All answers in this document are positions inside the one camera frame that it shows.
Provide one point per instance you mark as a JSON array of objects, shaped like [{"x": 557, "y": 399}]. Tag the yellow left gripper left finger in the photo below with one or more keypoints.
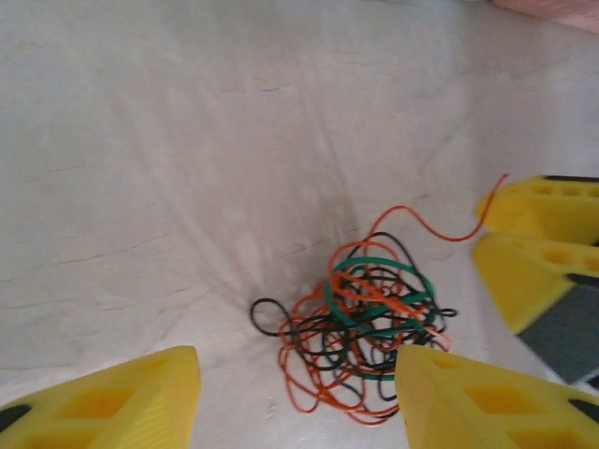
[{"x": 154, "y": 421}]

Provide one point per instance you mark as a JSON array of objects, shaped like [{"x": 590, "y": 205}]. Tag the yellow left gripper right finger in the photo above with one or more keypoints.
[{"x": 440, "y": 407}]

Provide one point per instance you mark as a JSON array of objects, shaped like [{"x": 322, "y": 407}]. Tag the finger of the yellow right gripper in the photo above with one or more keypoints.
[
  {"x": 524, "y": 210},
  {"x": 515, "y": 276}
]

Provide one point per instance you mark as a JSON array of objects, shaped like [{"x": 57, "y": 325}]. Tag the pink plastic basket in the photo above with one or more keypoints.
[{"x": 561, "y": 9}]

